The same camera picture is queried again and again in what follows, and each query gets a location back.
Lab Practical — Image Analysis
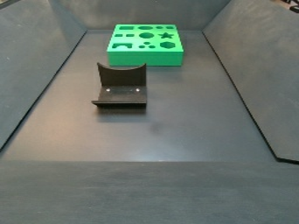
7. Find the black curved holder stand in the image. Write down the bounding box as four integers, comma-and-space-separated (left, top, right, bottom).
93, 63, 147, 107

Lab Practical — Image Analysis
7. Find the green shape sorter block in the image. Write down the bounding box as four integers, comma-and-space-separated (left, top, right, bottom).
107, 24, 183, 67

